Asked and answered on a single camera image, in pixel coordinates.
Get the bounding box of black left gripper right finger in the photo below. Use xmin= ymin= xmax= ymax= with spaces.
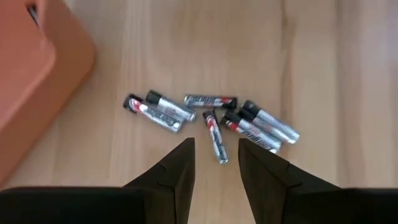
xmin=238 ymin=138 xmax=345 ymax=224

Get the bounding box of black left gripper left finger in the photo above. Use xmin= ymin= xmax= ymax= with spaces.
xmin=123 ymin=138 xmax=196 ymax=224

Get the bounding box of orange plastic basket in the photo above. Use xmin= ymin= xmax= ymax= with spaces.
xmin=0 ymin=0 xmax=96 ymax=187

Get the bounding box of silver AAA battery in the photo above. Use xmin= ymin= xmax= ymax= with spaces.
xmin=238 ymin=108 xmax=295 ymax=146
xmin=220 ymin=111 xmax=282 ymax=155
xmin=145 ymin=89 xmax=197 ymax=123
xmin=202 ymin=109 xmax=229 ymax=165
xmin=123 ymin=93 xmax=183 ymax=134
xmin=183 ymin=94 xmax=238 ymax=110
xmin=243 ymin=99 xmax=301 ymax=144

